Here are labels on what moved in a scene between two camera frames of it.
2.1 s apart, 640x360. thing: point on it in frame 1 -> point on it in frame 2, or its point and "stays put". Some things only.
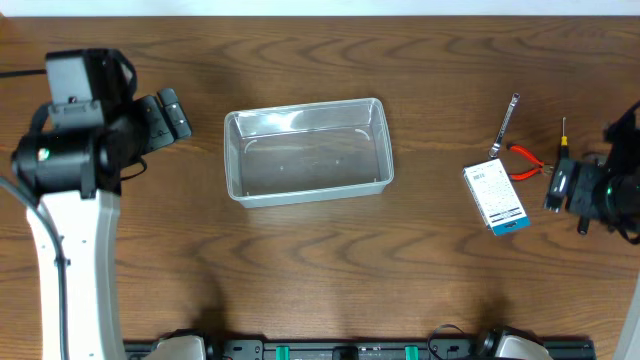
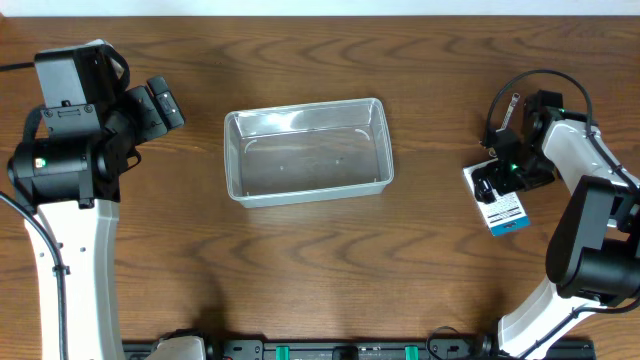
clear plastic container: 306,153 stays put
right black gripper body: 592,189 -> 522,173
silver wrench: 497,145 stays put
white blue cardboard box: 496,197 stays put
